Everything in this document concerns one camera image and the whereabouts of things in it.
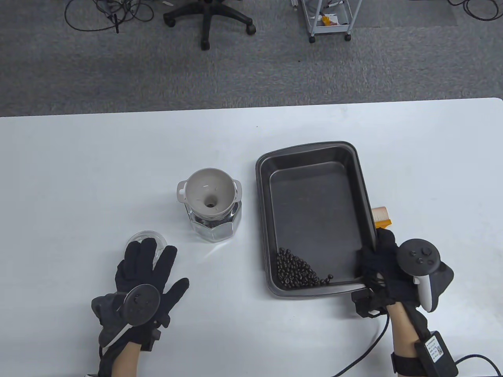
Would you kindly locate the black office chair base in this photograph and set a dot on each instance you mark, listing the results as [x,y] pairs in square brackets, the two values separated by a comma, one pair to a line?
[207,23]

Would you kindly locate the dark metal baking tray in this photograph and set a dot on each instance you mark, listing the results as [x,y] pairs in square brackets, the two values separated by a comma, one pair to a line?
[314,212]

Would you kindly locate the grey tracking controller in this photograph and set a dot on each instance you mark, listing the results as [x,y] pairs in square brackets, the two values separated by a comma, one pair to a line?
[418,255]
[143,302]

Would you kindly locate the person's right hand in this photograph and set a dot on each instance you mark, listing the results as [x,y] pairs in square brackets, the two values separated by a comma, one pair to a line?
[385,271]

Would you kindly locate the person's right forearm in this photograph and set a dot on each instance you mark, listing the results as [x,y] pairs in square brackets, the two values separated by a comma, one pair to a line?
[401,333]

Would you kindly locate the person's left hand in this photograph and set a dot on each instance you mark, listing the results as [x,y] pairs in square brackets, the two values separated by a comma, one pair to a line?
[137,267]

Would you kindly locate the clear glass jar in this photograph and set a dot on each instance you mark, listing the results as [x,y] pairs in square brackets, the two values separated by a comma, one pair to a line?
[224,231]

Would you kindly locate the white rolling cart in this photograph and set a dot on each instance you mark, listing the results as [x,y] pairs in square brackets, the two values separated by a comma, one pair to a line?
[334,29]

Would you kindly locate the clear glass jar lid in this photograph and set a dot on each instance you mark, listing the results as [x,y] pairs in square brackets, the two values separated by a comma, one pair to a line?
[151,235]

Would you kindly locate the orange brush with pale bristles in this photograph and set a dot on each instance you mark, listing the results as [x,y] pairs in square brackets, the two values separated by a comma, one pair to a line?
[381,215]

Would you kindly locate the black wrist sensor box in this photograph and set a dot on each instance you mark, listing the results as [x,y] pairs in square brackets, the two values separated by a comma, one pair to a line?
[432,361]

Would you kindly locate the orange white packet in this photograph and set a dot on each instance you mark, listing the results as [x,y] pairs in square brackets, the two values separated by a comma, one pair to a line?
[329,19]

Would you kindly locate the beige plastic funnel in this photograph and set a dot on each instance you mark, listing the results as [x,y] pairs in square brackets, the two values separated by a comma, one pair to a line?
[196,188]

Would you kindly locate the person's left forearm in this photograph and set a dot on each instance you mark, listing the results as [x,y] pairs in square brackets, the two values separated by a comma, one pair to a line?
[125,361]

